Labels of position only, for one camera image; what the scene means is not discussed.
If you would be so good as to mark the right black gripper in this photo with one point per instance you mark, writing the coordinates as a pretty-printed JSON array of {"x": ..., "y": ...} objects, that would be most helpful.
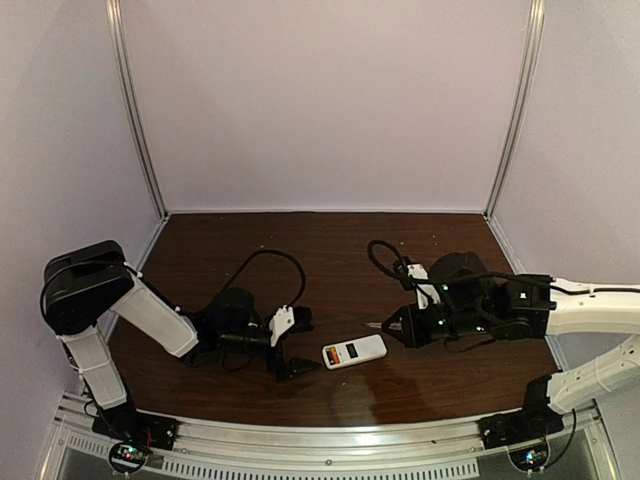
[{"x": 415, "y": 326}]

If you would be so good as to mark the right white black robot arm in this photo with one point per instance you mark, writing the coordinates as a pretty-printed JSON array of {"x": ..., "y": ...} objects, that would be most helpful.
[{"x": 458, "y": 296}]

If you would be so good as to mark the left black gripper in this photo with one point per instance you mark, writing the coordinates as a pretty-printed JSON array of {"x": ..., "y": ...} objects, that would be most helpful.
[{"x": 276, "y": 354}]

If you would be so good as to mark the right aluminium frame post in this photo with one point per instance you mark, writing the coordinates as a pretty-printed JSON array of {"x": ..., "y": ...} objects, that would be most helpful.
[{"x": 530, "y": 58}]

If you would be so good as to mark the white remote control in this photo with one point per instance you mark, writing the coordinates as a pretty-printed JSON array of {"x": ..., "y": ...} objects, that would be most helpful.
[{"x": 358, "y": 351}]

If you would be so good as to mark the aluminium frame post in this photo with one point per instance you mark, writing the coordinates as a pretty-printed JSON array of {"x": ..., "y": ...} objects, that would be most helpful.
[
  {"x": 530, "y": 58},
  {"x": 131, "y": 105}
]

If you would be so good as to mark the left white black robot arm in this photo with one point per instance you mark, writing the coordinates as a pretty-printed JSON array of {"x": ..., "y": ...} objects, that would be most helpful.
[{"x": 83, "y": 285}]

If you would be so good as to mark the front aluminium rail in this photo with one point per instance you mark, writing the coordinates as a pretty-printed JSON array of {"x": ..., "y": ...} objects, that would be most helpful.
[{"x": 449, "y": 449}]

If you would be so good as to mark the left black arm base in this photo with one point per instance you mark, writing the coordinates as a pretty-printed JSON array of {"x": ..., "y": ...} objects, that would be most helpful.
[{"x": 137, "y": 439}]

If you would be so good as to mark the orange black battery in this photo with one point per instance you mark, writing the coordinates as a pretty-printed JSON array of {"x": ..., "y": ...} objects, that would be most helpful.
[{"x": 332, "y": 356}]

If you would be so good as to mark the left aluminium frame post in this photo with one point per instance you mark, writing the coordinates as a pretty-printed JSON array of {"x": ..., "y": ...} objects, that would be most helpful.
[{"x": 131, "y": 105}]

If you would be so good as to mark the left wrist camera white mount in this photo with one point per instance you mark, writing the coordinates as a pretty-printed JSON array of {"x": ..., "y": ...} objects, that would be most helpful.
[{"x": 289, "y": 319}]

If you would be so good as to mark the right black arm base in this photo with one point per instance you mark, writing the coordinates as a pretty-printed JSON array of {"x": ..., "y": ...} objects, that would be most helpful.
[{"x": 525, "y": 433}]

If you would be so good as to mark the small silver screwdriver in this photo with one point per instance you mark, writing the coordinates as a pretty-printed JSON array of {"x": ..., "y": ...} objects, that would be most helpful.
[{"x": 375, "y": 325}]

